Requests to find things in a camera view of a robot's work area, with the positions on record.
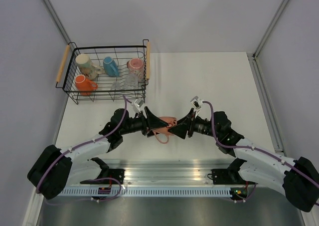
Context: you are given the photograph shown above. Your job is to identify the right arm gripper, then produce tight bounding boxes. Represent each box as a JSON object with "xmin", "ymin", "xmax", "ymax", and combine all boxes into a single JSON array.
[{"xmin": 167, "ymin": 108, "xmax": 220, "ymax": 140}]

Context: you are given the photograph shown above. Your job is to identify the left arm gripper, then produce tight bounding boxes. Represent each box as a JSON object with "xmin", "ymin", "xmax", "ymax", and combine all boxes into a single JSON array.
[{"xmin": 120, "ymin": 106, "xmax": 168, "ymax": 137}]

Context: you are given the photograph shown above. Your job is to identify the salmon pink mug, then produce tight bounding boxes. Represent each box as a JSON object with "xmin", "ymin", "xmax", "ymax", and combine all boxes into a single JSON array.
[{"xmin": 152, "ymin": 116, "xmax": 177, "ymax": 144}]

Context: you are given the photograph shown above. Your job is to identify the faceted clear glass cup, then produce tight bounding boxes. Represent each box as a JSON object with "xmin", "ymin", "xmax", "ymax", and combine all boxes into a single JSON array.
[{"xmin": 124, "ymin": 73, "xmax": 139, "ymax": 90}]

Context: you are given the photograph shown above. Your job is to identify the small clear glass cup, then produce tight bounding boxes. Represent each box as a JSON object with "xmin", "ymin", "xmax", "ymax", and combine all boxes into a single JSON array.
[{"xmin": 111, "ymin": 81, "xmax": 121, "ymax": 91}]

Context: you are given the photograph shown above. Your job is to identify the pink patterned ceramic mug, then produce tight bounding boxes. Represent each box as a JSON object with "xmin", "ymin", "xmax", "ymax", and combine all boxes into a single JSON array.
[{"xmin": 127, "ymin": 58, "xmax": 144, "ymax": 82}]

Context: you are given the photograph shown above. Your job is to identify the blue mug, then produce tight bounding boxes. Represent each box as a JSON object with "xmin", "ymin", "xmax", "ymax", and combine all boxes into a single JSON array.
[{"xmin": 103, "ymin": 56, "xmax": 119, "ymax": 77}]

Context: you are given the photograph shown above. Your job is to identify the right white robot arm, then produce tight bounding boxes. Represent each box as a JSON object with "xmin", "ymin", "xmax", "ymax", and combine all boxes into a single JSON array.
[{"xmin": 168, "ymin": 111, "xmax": 319, "ymax": 213}]

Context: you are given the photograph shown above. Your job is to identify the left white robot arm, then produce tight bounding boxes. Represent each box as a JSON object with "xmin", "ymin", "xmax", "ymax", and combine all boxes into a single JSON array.
[{"xmin": 27, "ymin": 107, "xmax": 169, "ymax": 200}]

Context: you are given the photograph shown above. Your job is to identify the orange mug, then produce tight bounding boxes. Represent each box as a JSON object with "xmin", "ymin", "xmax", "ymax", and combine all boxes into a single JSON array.
[{"xmin": 75, "ymin": 74, "xmax": 98, "ymax": 96}]

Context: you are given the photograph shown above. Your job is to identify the cream patterned mug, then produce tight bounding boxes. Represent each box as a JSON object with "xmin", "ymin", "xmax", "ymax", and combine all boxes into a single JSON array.
[{"xmin": 75, "ymin": 54, "xmax": 104, "ymax": 80}]

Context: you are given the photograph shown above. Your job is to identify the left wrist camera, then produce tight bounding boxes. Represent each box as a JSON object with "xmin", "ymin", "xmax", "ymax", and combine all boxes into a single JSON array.
[{"xmin": 131, "ymin": 98, "xmax": 144, "ymax": 113}]

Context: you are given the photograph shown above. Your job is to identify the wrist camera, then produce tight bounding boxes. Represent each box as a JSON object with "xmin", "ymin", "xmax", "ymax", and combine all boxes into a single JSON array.
[
  {"xmin": 190, "ymin": 96, "xmax": 203, "ymax": 111},
  {"xmin": 131, "ymin": 98, "xmax": 144, "ymax": 113}
]

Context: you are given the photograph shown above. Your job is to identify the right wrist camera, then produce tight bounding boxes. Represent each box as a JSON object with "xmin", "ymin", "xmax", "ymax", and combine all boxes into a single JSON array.
[{"xmin": 190, "ymin": 96, "xmax": 203, "ymax": 111}]

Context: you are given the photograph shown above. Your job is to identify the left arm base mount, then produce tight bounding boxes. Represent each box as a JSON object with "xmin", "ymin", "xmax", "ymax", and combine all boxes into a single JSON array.
[{"xmin": 80, "ymin": 157, "xmax": 125, "ymax": 185}]

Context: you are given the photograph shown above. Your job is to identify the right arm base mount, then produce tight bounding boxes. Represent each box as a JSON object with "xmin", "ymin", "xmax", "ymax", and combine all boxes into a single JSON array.
[{"xmin": 207, "ymin": 158, "xmax": 254, "ymax": 185}]

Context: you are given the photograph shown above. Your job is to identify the right wooden rack handle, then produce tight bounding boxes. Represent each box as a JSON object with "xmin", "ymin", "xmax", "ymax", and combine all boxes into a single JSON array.
[{"xmin": 146, "ymin": 41, "xmax": 151, "ymax": 80}]

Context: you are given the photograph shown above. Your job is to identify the wooden rack handle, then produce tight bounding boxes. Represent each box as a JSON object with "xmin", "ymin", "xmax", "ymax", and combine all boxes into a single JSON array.
[
  {"xmin": 146, "ymin": 41, "xmax": 151, "ymax": 80},
  {"xmin": 56, "ymin": 45, "xmax": 70, "ymax": 83}
]

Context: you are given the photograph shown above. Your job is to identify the black wire dish rack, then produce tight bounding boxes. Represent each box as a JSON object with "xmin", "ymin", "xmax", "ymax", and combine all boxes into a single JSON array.
[{"xmin": 55, "ymin": 39, "xmax": 150, "ymax": 104}]

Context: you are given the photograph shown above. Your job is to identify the white slotted cable duct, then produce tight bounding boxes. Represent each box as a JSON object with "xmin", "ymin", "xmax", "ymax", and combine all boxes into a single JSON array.
[{"xmin": 58, "ymin": 186, "xmax": 232, "ymax": 198}]

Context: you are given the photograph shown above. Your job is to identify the left wooden rack handle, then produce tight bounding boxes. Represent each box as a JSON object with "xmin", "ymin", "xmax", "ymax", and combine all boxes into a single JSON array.
[{"xmin": 56, "ymin": 45, "xmax": 70, "ymax": 83}]

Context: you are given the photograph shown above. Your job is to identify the aluminium frame rail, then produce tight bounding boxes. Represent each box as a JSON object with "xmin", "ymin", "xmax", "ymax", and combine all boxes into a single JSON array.
[{"xmin": 41, "ymin": 0, "xmax": 72, "ymax": 43}]

